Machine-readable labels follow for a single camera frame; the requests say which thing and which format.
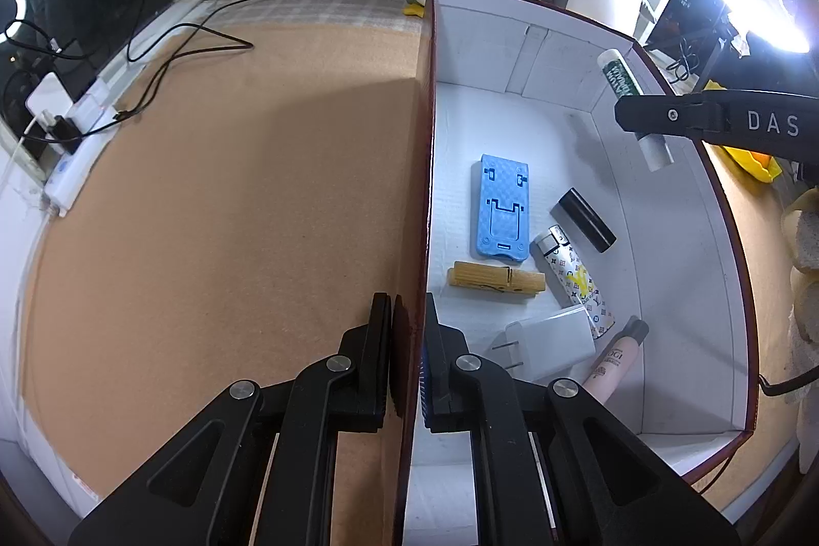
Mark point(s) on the white power bank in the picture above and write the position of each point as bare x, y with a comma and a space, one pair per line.
48, 98

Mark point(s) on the pale pink cosmetic tube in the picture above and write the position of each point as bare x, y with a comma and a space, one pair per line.
608, 367

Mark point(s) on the white green lip balm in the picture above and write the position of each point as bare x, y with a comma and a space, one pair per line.
617, 76

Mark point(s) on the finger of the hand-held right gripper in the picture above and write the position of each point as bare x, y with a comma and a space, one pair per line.
672, 114

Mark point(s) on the blue folding phone stand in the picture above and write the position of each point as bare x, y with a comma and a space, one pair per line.
499, 188

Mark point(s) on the white cardboard box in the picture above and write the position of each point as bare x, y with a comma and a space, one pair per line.
531, 60

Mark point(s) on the wooden clothespin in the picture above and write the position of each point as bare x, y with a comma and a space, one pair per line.
486, 277

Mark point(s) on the tan felt mat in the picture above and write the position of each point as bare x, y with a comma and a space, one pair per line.
224, 200

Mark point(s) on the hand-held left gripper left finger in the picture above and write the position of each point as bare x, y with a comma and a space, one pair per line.
377, 341

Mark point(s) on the white patterned lighter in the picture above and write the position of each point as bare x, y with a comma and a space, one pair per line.
576, 284

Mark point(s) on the pale lumpy object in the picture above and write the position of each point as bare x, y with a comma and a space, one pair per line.
805, 264

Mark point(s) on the yellow plastic tray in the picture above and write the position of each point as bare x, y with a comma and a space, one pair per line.
742, 159

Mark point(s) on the white wall charger plug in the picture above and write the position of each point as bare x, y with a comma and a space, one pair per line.
553, 341

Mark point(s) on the plaid cloth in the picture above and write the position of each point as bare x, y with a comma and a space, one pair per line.
320, 5

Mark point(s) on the black plastic cylinder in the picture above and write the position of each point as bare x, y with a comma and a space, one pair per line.
585, 220

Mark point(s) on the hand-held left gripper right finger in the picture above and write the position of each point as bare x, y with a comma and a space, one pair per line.
427, 392

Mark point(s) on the white power strip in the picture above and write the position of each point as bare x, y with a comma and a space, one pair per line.
70, 175

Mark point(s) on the black plug adapter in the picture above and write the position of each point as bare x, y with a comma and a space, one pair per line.
64, 133

